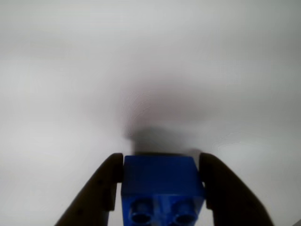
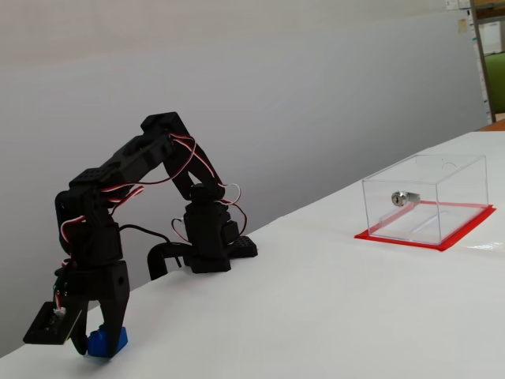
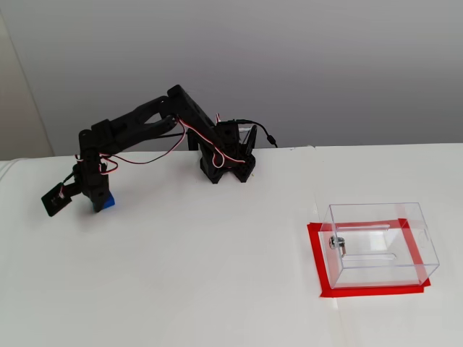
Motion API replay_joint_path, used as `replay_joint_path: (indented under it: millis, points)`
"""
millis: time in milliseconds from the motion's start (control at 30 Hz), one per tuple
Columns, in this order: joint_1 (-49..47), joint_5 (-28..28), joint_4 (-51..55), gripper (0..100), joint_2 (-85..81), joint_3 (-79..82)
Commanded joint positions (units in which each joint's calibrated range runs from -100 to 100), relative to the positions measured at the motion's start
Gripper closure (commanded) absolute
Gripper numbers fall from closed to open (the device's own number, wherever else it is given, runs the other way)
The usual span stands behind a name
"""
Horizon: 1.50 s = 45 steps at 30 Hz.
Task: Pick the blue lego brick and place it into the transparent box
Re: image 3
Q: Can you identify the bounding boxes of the black wrist camera board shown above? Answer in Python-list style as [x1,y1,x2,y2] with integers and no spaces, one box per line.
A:
[41,181,75,218]

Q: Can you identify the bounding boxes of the blue lego brick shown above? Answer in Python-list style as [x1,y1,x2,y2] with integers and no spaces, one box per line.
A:
[92,194,116,213]

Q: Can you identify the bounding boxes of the silver lock cylinder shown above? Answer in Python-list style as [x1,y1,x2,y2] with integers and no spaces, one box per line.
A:
[328,236,349,258]

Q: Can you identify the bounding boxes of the red white forearm servo wire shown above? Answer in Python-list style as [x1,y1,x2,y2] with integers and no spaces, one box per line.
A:
[74,122,189,176]

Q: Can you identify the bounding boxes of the red white base servo wire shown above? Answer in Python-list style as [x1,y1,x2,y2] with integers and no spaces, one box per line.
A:
[176,114,239,168]

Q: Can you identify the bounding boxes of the black cable with plug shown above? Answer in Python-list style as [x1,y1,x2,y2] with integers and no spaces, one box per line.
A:
[237,118,279,148]

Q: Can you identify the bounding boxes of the transparent plastic box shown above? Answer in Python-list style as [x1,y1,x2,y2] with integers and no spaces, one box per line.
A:
[320,202,441,290]

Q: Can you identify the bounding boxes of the red tape rectangle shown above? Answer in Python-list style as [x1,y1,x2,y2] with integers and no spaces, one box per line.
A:
[306,218,432,299]

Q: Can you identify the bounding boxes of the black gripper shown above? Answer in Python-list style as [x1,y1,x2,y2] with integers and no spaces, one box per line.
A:
[77,159,111,213]

